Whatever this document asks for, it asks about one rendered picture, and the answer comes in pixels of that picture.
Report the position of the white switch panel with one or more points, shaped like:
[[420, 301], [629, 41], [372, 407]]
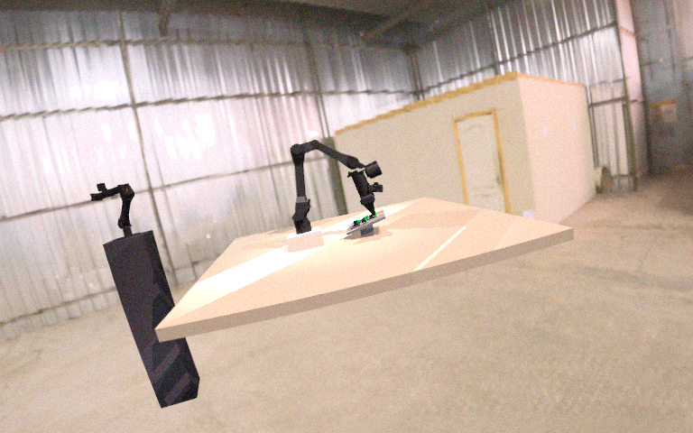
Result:
[[365, 225]]

